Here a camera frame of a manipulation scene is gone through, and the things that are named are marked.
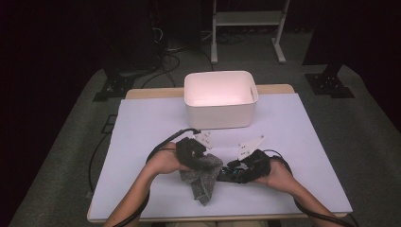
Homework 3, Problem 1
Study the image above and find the black floor cable bundle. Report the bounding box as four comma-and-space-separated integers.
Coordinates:
140, 25, 183, 90

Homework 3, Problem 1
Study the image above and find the right hand-held gripper cable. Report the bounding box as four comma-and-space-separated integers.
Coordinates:
262, 148, 361, 227

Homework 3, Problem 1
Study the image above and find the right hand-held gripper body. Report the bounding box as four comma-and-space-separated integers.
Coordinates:
236, 135, 272, 184

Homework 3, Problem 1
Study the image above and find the white storage box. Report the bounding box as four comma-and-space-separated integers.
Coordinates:
183, 70, 259, 131

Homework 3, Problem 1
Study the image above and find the person's left hand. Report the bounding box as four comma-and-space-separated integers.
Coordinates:
146, 142, 192, 175

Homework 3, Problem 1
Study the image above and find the white metal stand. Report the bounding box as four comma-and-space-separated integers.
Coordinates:
210, 0, 291, 65

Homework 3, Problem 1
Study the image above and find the thin black floor cable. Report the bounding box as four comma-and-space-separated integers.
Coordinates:
88, 131, 112, 194

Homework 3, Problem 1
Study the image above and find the white table mat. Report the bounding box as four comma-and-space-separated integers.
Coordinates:
89, 93, 354, 220

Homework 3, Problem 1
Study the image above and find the left hand-held gripper cable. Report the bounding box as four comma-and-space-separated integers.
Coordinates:
111, 127, 202, 227

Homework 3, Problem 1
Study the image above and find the grey cloth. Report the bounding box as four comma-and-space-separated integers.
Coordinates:
179, 153, 224, 207

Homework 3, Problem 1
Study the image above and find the black equipment cabinet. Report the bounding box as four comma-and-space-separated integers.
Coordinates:
102, 0, 163, 75

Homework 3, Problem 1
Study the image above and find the hand-held gripper cable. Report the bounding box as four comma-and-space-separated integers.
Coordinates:
262, 148, 361, 227
111, 127, 202, 227

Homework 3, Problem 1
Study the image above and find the black stand base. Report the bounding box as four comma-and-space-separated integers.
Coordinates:
92, 74, 137, 103
304, 62, 356, 99

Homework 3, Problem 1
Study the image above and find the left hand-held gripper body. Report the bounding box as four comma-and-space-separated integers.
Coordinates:
175, 130, 214, 170

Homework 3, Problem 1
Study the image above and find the person's right hand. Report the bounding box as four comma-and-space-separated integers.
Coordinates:
254, 158, 300, 196

